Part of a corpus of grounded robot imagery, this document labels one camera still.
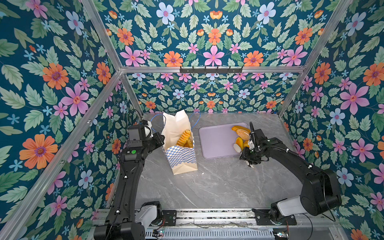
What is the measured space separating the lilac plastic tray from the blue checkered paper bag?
15cm

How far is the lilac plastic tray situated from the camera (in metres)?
0.97

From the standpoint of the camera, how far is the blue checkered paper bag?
0.73m

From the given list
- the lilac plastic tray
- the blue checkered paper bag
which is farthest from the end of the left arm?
the lilac plastic tray

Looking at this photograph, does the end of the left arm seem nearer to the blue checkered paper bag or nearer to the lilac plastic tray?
the blue checkered paper bag
